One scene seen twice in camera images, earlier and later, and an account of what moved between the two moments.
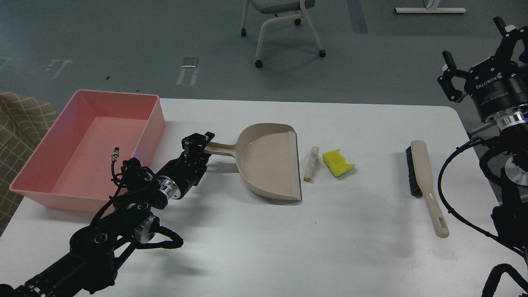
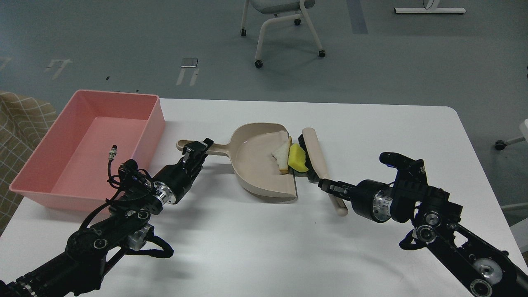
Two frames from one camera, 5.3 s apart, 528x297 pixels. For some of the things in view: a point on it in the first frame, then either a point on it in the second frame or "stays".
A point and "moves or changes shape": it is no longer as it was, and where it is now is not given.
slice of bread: x=309 y=169 → x=281 y=153
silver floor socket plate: x=189 y=62 stays
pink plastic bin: x=77 y=165 stays
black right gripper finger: x=506 y=49 → x=335 y=188
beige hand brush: x=418 y=170 moves or changes shape
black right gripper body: x=496 y=83 → x=373 y=199
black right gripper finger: x=450 y=71 → x=342 y=189
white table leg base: x=423 y=10 stays
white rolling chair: x=272 y=6 stays
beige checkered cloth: x=24 y=121 stays
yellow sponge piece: x=335 y=163 → x=297 y=156
